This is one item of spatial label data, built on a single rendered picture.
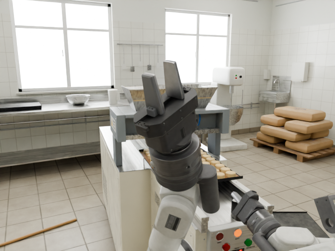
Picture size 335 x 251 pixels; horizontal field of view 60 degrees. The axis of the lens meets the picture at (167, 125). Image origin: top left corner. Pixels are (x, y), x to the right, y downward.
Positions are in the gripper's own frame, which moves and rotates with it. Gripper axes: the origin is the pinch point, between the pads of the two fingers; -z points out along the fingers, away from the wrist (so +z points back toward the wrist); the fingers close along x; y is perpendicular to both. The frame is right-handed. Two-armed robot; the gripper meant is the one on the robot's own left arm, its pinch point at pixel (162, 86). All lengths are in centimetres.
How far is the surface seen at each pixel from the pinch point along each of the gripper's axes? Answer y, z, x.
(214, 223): -17, 80, 31
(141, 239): -77, 140, 30
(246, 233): -7, 86, 37
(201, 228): -18, 75, 23
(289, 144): -94, 289, 342
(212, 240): -15, 82, 25
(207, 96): -68, 72, 103
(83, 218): -177, 196, 34
